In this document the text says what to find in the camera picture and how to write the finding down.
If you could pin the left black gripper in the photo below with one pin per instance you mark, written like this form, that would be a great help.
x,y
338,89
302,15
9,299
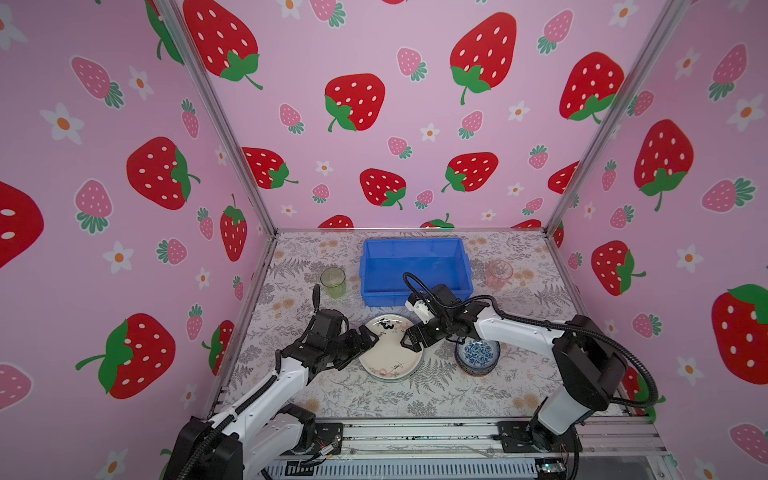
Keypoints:
x,y
356,345

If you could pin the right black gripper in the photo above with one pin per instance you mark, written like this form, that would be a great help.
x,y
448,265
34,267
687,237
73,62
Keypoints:
x,y
421,338

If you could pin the cream floral plate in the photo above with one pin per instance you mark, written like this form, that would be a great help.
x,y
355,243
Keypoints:
x,y
388,361

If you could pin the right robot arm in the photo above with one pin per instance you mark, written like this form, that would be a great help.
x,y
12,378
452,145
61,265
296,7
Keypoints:
x,y
590,367

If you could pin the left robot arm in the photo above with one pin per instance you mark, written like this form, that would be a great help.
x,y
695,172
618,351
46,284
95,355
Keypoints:
x,y
240,441

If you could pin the blue plastic bin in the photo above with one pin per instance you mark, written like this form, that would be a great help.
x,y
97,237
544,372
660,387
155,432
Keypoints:
x,y
433,260

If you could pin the blue patterned bowl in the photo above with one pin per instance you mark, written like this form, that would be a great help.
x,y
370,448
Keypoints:
x,y
477,357

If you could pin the green glass cup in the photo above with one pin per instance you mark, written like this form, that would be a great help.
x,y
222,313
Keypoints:
x,y
333,279

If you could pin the pink glass cup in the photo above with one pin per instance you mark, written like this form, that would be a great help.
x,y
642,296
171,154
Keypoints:
x,y
498,274

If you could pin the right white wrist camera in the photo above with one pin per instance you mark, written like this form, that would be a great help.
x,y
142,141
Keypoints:
x,y
419,307

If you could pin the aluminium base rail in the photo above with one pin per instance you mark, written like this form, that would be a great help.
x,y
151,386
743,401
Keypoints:
x,y
485,448

